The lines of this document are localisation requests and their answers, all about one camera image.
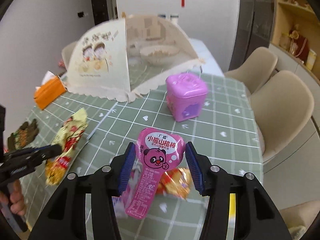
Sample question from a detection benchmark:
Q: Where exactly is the black refrigerator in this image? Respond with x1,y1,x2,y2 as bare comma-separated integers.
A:
226,0,278,72

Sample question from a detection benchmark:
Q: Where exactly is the cream mesh food cover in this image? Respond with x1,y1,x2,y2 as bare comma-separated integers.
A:
65,14,206,103

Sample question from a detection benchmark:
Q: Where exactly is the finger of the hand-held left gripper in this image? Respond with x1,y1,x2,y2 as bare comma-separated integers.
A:
0,155,49,182
6,144,63,159

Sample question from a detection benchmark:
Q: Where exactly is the beige chair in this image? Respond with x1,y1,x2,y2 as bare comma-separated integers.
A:
223,47,279,96
249,70,315,163
61,41,78,67

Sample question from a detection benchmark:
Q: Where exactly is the wooden wall shelf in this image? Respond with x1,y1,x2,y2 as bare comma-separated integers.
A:
272,0,320,87

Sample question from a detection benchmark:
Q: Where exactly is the person's left hand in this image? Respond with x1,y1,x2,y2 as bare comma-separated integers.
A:
0,181,27,216

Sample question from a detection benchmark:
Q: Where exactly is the orange tissue box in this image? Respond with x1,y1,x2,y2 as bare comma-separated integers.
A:
34,71,67,110

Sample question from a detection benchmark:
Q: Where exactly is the pink bear snack packet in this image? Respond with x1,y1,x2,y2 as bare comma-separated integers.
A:
125,127,187,218

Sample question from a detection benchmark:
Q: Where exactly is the green checked tablecloth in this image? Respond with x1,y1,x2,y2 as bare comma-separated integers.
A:
0,72,266,240

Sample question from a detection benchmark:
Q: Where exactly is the orange yellow snack packet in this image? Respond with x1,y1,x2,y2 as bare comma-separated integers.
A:
157,167,193,201

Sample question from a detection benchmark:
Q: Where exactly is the dark red pouch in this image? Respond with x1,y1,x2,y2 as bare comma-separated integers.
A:
288,25,311,62

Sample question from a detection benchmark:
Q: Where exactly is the pink white printed packet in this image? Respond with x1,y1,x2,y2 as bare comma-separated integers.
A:
112,164,141,207

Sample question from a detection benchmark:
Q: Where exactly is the dark door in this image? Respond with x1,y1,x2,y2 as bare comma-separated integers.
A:
90,0,118,26

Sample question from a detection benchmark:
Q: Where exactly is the dark patterned glove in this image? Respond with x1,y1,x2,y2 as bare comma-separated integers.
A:
7,119,40,153

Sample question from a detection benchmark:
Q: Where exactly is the pink plastic box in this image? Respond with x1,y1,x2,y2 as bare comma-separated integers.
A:
165,72,209,123

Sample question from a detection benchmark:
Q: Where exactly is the white bowl with food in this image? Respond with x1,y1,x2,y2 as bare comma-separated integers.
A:
139,45,180,66

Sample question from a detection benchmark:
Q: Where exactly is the yellow jar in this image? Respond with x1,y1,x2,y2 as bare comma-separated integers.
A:
306,50,317,68

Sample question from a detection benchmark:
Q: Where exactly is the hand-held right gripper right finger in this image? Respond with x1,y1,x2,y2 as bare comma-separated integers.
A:
185,141,293,240

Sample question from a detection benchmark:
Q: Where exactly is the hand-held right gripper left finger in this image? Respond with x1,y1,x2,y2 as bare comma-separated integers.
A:
27,142,137,240

